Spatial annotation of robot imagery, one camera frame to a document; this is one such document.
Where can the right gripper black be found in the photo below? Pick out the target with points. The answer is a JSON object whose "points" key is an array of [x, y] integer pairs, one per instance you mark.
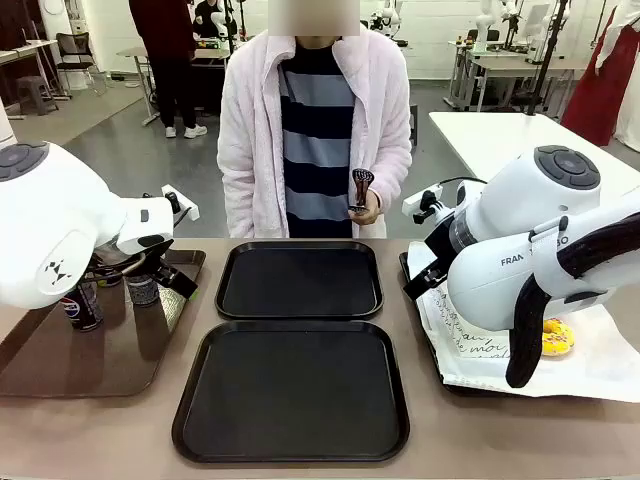
{"points": [[439, 245]]}

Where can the black square tray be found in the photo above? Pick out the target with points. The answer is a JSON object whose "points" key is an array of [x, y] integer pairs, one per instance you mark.
{"points": [[300, 280], [290, 390]]}

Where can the black office chair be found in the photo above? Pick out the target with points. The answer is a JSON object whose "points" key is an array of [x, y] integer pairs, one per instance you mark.
{"points": [[75, 50]]}

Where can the grey desk with metal legs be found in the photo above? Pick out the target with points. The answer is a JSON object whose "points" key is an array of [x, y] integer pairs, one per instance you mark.
{"points": [[135, 51]]}

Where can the white table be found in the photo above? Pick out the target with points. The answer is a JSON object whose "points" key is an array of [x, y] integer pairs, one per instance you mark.
{"points": [[480, 135]]}

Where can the white paper sheet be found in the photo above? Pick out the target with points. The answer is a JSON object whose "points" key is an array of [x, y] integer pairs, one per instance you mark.
{"points": [[590, 360]]}

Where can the right arm white wrist camera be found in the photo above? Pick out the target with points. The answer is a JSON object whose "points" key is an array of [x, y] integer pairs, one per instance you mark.
{"points": [[422, 200]]}

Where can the grey plastic stool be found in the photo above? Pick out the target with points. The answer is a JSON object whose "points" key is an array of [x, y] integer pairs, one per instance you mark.
{"points": [[35, 87]]}

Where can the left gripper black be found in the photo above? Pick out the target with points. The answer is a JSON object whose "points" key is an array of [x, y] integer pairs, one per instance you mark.
{"points": [[135, 257]]}

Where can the black tripod stand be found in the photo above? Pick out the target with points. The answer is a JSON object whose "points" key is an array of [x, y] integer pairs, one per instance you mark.
{"points": [[547, 55]]}

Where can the arm white wrist camera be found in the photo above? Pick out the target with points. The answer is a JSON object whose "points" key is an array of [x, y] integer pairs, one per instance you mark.
{"points": [[422, 200], [186, 207]]}

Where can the white desk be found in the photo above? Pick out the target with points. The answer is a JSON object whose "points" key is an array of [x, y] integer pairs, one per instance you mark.
{"points": [[30, 46]]}

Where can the person in pink robe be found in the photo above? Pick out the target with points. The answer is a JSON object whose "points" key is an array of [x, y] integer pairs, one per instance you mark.
{"points": [[320, 150]]}

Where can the grey work table with equipment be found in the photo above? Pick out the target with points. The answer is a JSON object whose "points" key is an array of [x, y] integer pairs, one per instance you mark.
{"points": [[505, 67]]}

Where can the person's left hand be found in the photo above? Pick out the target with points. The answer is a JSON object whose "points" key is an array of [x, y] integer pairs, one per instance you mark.
{"points": [[371, 207]]}

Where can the brown plastic tray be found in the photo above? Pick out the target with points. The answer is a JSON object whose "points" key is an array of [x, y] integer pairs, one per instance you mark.
{"points": [[100, 360]]}

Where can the person's left forearm pink sleeve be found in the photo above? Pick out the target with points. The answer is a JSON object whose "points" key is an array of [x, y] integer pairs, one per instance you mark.
{"points": [[395, 170]]}

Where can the person's right forearm pink sleeve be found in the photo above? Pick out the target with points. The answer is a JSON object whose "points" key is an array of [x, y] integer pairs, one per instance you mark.
{"points": [[235, 200]]}

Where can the yellow sprinkled donut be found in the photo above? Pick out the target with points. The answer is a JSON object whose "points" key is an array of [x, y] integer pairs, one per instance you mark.
{"points": [[557, 345]]}

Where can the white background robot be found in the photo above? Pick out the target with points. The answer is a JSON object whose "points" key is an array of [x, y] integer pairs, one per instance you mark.
{"points": [[485, 20], [387, 15]]}

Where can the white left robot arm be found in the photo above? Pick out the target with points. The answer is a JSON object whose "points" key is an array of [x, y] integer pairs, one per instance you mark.
{"points": [[50, 210]]}

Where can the black tray under paper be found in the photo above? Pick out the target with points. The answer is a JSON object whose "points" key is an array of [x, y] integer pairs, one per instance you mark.
{"points": [[470, 390]]}

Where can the black can with grey print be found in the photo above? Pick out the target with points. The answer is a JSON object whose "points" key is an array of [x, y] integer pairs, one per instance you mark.
{"points": [[144, 292]]}

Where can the dark brown serving tongs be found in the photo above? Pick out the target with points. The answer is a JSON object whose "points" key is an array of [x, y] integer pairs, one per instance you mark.
{"points": [[361, 182]]}

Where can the standing person in dark clothes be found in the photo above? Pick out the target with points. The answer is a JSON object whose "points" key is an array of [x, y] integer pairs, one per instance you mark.
{"points": [[170, 60]]}

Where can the left arm white wrist camera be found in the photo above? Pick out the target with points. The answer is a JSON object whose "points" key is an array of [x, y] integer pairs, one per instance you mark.
{"points": [[186, 207]]}

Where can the seated person in black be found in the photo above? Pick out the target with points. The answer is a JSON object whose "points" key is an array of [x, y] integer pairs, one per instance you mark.
{"points": [[205, 15]]}

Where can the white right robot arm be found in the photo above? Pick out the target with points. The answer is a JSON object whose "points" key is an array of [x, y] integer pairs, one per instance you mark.
{"points": [[500, 290]]}

